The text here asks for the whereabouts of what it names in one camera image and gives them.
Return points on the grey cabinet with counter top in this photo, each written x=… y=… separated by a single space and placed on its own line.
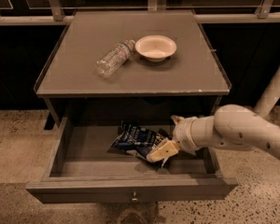
x=194 y=69

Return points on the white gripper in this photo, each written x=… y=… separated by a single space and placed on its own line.
x=182 y=135

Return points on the white shallow bowl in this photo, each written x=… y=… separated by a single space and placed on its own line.
x=155 y=48

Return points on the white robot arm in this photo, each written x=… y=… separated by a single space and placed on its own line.
x=232 y=127

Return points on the metal railing frame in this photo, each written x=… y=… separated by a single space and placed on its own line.
x=20 y=12

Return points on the small metal drawer knob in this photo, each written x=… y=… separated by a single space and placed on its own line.
x=134 y=198

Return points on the clear plastic water bottle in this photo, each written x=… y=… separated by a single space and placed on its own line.
x=115 y=58

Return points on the open grey top drawer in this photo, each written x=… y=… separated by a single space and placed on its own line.
x=85 y=168

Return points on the blue chip bag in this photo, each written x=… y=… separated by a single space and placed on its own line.
x=137 y=141

